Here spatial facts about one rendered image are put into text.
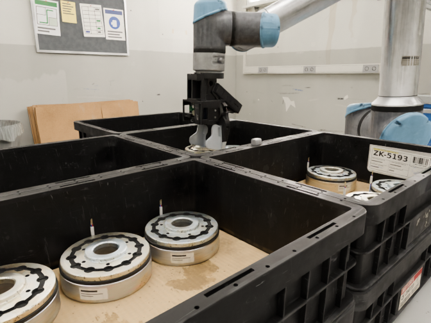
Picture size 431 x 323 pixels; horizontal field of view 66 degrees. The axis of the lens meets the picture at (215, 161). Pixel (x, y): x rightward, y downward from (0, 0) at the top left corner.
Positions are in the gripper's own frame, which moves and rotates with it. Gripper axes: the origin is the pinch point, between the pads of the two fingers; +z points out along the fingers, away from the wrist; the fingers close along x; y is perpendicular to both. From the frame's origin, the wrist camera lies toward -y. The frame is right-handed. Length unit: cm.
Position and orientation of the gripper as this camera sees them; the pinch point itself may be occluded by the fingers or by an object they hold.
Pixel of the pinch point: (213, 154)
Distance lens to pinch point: 84.2
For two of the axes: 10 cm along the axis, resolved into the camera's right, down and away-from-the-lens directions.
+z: -0.3, 9.6, 2.7
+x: 6.7, 2.2, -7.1
